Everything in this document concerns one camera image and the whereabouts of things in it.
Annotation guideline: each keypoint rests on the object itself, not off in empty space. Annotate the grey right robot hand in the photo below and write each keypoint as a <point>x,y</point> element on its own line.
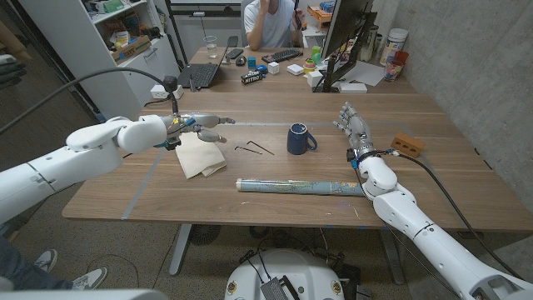
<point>359,131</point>

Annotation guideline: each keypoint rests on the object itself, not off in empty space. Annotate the map print wrapping paper roll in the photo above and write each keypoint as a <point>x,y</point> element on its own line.
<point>300,187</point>

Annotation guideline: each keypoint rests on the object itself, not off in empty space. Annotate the black keyboard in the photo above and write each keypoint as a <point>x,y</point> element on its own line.
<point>282,55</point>

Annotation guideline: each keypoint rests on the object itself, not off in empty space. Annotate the black laptop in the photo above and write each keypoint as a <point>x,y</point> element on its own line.
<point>200,75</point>

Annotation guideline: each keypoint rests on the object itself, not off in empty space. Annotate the orange tray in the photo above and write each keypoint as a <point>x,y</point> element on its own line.
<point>320,13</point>

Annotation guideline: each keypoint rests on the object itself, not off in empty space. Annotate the blue tape roll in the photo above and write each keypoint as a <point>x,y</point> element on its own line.
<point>261,69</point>

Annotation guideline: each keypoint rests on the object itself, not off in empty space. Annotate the person in white t-shirt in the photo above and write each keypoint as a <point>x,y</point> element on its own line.
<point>270,25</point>

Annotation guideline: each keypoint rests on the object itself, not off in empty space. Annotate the white robot torso base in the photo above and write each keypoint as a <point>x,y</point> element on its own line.
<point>308,271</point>

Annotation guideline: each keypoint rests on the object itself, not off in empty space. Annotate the cardboard box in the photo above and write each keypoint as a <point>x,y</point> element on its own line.
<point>131,49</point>

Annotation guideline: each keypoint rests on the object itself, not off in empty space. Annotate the white canister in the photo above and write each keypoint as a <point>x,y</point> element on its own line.
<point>393,43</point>

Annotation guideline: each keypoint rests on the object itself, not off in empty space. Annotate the black handheld device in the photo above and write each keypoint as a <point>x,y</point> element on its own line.
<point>297,14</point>

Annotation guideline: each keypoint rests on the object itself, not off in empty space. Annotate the blue jeans leg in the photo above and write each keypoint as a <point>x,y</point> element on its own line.
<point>21,271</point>

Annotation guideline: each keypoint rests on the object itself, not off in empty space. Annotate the white square box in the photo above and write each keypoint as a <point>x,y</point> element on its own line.
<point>315,78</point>

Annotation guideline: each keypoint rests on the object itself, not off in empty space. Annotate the black phone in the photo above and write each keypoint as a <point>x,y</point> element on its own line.
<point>234,53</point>

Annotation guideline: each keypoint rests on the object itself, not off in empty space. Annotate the black NITRO box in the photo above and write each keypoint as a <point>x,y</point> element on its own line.
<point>252,78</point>

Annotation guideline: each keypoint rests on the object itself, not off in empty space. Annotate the black power adapter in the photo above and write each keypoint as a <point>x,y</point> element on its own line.
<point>170,82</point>

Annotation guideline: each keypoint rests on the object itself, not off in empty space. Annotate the striped hex wrench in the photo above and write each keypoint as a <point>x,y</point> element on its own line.
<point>250,150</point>

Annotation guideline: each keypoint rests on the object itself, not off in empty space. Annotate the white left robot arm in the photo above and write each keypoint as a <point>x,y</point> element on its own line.
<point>83,154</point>

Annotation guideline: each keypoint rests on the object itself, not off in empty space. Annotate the navy blue mug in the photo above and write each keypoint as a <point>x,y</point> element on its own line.
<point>297,141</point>

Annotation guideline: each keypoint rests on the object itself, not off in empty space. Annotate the white cube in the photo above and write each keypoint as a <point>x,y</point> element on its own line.
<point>273,68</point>

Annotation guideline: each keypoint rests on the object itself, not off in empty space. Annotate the grey sneaker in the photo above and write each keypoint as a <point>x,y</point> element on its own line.
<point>46,260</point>
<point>89,279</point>

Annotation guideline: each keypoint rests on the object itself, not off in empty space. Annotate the green plastic object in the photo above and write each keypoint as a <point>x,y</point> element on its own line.
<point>316,54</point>

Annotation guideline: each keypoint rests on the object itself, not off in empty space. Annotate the white paper sheet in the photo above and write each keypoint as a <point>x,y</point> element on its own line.
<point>368,75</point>

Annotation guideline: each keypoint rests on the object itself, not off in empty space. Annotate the white long flat box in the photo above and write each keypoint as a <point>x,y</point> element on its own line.
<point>353,88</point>

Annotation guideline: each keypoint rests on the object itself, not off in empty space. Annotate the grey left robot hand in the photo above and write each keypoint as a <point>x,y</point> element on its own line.
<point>195,121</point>

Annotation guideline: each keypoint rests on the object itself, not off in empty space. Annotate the small white flat box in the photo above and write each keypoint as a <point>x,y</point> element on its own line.
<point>295,69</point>

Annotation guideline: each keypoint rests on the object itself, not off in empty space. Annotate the beige cloth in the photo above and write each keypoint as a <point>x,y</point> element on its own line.
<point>200,158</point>

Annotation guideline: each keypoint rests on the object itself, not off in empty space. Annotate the white power strip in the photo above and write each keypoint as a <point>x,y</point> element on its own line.
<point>157,92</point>

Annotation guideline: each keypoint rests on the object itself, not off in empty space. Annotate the black computer monitor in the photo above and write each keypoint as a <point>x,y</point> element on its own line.
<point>345,21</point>

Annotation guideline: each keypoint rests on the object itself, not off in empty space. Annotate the clear drinking glass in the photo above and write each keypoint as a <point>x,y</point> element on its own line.
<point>211,48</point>

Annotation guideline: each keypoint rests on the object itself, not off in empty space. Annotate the black teleoperation glove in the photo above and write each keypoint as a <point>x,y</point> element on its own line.
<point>11,71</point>

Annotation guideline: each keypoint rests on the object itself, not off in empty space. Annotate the blue cube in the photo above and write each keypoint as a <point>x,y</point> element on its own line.
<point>251,63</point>

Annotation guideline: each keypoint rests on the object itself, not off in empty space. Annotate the brown wooden brick block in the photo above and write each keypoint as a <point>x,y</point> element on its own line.
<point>410,143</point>

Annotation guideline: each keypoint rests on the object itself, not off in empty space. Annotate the white shelf cabinet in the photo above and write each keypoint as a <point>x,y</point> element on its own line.
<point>83,41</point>

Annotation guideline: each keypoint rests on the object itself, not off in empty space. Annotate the dark hex wrench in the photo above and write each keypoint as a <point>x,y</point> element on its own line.
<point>262,148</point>

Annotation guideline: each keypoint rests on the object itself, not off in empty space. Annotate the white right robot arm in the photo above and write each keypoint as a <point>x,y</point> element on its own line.
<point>416,225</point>

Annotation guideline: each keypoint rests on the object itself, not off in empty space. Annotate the grey table leg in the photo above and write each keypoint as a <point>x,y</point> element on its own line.
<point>391,258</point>
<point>180,250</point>

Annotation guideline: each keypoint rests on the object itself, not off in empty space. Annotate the red snack cup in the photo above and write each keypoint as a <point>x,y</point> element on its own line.
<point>393,68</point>

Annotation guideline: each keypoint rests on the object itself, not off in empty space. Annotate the black floor fan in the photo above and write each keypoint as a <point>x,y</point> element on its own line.
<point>204,234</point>

